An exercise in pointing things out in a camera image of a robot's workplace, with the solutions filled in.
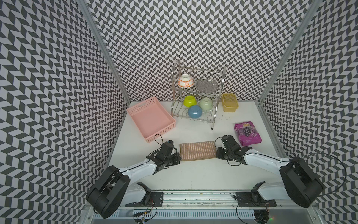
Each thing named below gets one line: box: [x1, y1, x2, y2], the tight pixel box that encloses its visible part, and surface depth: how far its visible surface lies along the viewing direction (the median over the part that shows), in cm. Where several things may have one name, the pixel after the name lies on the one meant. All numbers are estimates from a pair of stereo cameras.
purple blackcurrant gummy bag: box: [234, 120, 262, 146], surface depth 96 cm
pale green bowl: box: [199, 97, 213, 111], surface depth 108 cm
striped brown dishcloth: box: [179, 140, 217, 161], surface depth 93 cm
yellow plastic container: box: [221, 92, 239, 113], surface depth 114 cm
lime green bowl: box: [183, 95, 197, 108], surface depth 111 cm
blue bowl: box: [187, 105, 203, 119], surface depth 104 cm
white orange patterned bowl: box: [177, 73, 194, 89], surface depth 91 cm
